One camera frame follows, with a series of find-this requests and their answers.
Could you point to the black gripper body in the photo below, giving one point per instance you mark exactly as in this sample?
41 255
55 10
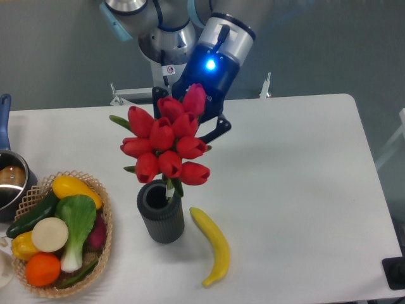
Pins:
214 71

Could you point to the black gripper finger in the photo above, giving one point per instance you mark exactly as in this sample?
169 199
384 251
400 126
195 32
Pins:
158 99
222 126

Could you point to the red tulip bouquet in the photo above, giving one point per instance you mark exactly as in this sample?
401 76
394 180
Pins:
167 146

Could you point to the dark grey ribbed vase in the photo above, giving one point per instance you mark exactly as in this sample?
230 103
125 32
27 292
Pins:
164 220

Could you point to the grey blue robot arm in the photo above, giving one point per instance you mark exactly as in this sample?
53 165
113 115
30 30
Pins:
172 12

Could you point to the yellow banana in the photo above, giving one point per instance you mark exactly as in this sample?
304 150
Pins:
219 244

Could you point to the yellow squash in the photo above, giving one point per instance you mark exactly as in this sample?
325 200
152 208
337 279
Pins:
64 186

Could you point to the green bok choy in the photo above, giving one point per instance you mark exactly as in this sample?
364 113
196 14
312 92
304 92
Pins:
78 212

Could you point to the green cucumber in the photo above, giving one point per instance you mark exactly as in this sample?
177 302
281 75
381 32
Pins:
44 209

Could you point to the purple sweet potato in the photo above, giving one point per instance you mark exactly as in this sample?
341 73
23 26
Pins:
97 236

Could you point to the green chili pepper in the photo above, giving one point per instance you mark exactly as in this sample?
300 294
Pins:
80 276

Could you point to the yellow bell pepper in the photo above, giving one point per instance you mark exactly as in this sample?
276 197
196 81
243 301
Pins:
23 247

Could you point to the orange fruit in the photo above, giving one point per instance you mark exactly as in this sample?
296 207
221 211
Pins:
42 269

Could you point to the small white garlic piece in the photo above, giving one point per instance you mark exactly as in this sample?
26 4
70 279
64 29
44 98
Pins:
3 242

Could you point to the black device at table edge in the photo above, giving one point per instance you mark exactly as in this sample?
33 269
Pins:
394 272

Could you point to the blue handled saucepan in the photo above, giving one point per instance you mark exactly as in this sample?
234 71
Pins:
16 176

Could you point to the white frame at right edge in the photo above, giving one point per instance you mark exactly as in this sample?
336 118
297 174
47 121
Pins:
392 145

